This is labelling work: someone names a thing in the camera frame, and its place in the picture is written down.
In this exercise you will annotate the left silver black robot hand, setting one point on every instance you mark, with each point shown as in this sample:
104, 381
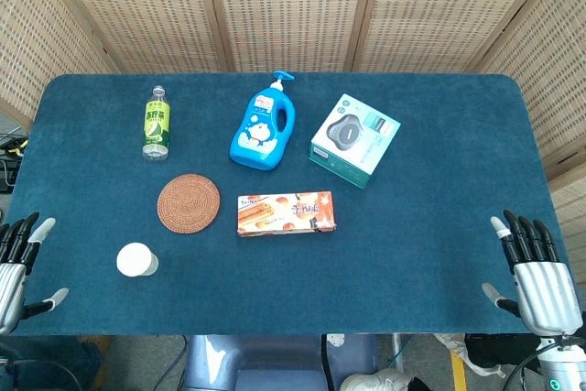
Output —
11, 272

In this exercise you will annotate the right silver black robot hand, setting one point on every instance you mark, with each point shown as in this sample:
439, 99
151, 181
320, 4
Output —
542, 290

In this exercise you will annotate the small white cup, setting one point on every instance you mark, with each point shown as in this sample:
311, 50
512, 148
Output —
136, 260

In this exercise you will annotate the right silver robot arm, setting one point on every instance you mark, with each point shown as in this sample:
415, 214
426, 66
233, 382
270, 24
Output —
561, 363

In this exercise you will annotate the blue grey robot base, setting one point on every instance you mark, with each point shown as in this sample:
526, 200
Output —
274, 363

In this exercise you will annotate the round woven rattan coaster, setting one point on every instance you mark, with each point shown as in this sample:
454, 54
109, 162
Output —
188, 203

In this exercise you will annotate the white sneaker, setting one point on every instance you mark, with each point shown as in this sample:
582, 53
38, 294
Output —
377, 382

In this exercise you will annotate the green label tea bottle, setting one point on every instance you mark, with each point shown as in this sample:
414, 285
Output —
157, 125

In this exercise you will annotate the white teal product box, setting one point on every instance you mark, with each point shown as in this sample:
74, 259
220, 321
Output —
352, 141

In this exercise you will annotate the blue table cloth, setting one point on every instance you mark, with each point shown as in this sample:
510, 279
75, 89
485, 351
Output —
293, 249

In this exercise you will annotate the orange biscuit snack box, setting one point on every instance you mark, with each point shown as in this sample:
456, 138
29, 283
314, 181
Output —
286, 213

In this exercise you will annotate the blue pump detergent bottle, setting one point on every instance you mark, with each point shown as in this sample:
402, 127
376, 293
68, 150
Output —
262, 127

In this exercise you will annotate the woven bamboo folding screen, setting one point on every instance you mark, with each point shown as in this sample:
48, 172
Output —
293, 11

